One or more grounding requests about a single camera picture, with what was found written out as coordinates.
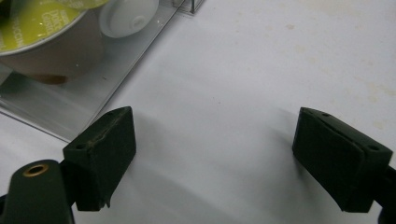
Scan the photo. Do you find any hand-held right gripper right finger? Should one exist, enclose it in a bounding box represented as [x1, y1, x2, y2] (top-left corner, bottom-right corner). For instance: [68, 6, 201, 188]
[291, 106, 394, 214]

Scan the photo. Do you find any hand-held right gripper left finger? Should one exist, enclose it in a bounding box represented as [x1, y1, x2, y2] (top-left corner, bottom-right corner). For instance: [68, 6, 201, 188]
[63, 105, 137, 212]

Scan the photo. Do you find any clear acrylic organizer box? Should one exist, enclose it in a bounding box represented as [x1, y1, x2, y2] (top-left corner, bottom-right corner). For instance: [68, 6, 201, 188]
[0, 0, 206, 143]

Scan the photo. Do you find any white coffee capsule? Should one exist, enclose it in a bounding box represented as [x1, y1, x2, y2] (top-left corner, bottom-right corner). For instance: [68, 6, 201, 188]
[98, 0, 161, 39]

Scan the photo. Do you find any yellow-lidded white cup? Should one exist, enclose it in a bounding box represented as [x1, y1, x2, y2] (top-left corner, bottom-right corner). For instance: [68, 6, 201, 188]
[0, 0, 106, 86]

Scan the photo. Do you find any green-lid coffee capsule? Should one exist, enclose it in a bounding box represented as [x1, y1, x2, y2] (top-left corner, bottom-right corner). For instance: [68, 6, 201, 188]
[55, 0, 110, 10]

